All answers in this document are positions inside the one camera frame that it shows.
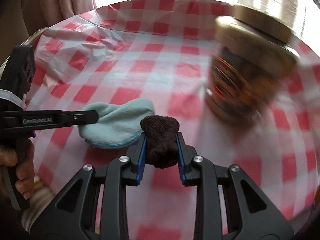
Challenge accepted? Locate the light blue towel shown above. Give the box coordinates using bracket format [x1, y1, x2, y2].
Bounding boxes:
[78, 98, 155, 149]

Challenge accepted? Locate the maroon knit sock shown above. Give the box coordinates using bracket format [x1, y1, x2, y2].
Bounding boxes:
[140, 115, 180, 169]

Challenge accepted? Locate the person's left hand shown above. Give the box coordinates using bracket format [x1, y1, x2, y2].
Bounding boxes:
[1, 139, 35, 199]

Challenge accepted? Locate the striped towel cushion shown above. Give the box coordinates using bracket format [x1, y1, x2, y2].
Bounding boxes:
[21, 176, 55, 232]

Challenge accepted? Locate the red white checkered tablecloth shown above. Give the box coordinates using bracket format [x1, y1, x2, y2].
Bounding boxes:
[21, 0, 320, 240]

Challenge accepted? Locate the pink curtain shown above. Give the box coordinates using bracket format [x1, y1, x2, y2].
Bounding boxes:
[21, 0, 97, 33]

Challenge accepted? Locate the gold lidded snack jar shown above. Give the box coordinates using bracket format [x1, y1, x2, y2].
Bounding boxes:
[206, 4, 299, 125]

